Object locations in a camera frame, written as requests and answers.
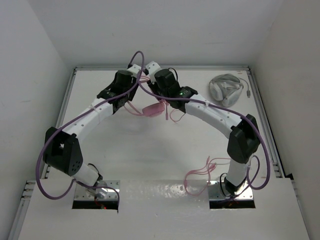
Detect pink headphones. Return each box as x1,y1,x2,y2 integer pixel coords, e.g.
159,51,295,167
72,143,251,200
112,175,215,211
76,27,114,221
124,102,165,118

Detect pink headphone cable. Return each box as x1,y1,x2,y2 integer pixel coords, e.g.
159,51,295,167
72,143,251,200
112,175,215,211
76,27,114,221
163,99,233,197

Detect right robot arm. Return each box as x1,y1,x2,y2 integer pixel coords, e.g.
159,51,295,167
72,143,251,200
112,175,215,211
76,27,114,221
148,68,260,195

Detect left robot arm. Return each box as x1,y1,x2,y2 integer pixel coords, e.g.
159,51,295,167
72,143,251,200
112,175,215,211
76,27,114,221
43,66,141,187

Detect white grey headphones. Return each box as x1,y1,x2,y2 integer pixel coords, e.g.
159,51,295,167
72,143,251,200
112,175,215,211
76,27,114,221
209,73,244,108

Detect white front board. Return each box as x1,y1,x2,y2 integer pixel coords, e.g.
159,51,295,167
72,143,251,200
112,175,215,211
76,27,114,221
19,179,309,240

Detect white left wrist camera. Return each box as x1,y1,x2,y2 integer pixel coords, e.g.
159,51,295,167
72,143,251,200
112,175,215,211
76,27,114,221
127,64,141,78

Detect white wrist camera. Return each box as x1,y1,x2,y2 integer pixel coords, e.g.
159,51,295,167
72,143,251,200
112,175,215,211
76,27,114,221
127,64,141,78
143,61,162,77

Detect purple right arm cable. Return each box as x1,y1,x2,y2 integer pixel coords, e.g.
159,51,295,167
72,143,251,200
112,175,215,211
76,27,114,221
136,72,272,201

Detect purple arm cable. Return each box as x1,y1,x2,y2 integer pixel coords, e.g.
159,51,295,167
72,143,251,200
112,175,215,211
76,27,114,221
36,50,147,209
136,72,272,201

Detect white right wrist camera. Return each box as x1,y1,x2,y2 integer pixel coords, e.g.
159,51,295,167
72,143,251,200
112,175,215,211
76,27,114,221
143,61,162,77

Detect grey usb cable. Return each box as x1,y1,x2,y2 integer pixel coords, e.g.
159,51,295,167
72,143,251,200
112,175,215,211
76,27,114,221
238,76,252,98

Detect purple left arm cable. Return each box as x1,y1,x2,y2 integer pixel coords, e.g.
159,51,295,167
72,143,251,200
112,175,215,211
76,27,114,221
36,50,147,209

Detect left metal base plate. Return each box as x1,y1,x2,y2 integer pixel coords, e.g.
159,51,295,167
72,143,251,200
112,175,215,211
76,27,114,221
74,180,120,201

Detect metal base plate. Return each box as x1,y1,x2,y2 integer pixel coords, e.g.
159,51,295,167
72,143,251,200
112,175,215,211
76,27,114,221
207,180,254,202
74,180,120,201

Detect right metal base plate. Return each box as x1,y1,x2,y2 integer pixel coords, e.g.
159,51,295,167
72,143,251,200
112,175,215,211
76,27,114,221
207,180,254,202

